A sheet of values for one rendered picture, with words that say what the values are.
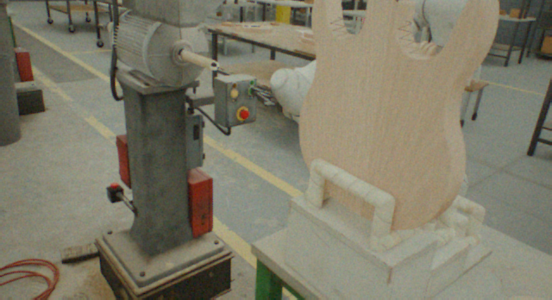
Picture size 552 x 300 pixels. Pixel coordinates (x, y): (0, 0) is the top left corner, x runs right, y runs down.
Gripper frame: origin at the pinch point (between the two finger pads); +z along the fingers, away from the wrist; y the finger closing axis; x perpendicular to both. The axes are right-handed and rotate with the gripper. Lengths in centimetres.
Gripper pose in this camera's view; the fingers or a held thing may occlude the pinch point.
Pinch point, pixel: (257, 92)
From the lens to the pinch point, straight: 175.3
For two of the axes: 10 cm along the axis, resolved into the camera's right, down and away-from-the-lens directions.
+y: 7.6, -2.2, 6.1
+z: -6.5, -3.3, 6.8
